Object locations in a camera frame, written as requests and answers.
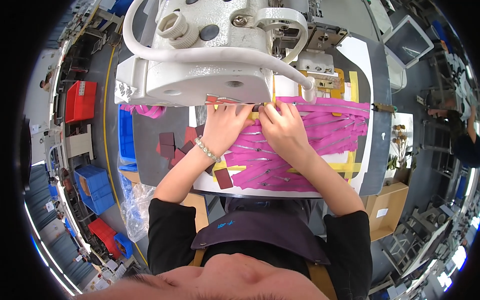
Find person's left hand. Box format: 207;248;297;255
200;104;256;158

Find person's right hand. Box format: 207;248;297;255
258;100;313;158

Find red leather patch under clamp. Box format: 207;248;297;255
205;94;241;106

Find pile of pink zippers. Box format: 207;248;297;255
224;109;370;193

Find yellow tape strip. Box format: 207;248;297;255
287;151;363;184
212;160;248;183
349;70;360;104

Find white industrial sewing machine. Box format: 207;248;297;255
114;0;349;108

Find orange plastic jig plate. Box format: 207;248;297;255
298;67;346;117

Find bundle of hanging pink zippers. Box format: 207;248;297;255
120;104;167;119

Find brown wooden board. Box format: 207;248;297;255
180;193;210;234

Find blue plastic crate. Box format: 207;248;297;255
118;105;138;173

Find white sewing template board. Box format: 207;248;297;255
188;35;374;199

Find brass thread snips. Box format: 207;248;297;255
371;102;397;115

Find dried flower bunch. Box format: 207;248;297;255
386;124;418;185

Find clear plastic bag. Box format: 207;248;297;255
118;157;157;243

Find brown cardboard box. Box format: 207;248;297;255
362;182;410;243

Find person's body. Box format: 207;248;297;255
75;197;374;300

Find stack of blue crates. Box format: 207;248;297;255
73;165;116;216

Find beige cabinet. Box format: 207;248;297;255
65;124;95;160

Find large red plastic crate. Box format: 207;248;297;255
65;80;98;124

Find white framed control screen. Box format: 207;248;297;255
382;15;435;70

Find small blue bin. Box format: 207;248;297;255
113;232;134;259

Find red crate with parts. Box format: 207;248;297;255
87;218;123;260

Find pearl bead bracelet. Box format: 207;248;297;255
194;136;223;164

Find white flexible hose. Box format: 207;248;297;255
122;0;318;103

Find grey metal stool frame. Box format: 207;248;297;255
378;208;451;279

